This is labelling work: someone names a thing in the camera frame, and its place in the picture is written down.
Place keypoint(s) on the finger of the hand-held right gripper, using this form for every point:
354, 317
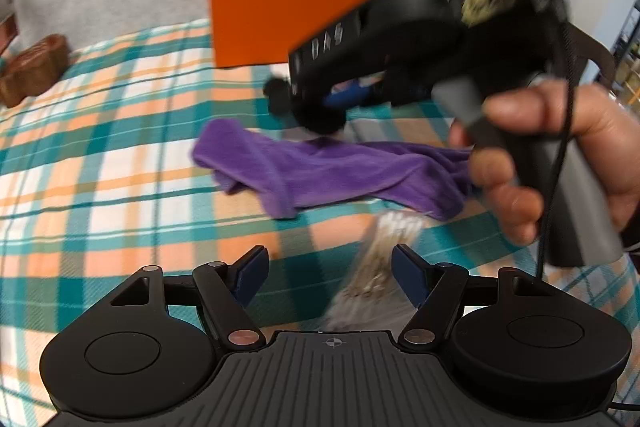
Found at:
347, 97

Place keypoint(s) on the purple cloth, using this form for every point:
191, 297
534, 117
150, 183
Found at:
325, 172

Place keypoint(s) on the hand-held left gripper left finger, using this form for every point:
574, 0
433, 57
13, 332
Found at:
252, 269

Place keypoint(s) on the brown mooncake-shaped ornament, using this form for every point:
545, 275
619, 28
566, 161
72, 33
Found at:
30, 72

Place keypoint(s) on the beige tasseled cloth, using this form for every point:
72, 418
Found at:
380, 257

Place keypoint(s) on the orange cardboard box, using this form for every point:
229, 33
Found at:
250, 27

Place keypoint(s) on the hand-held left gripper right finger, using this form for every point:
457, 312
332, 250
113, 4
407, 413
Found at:
407, 272

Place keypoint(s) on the plaid tablecloth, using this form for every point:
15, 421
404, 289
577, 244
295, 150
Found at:
100, 157

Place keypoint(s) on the person's right hand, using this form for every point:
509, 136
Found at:
610, 142

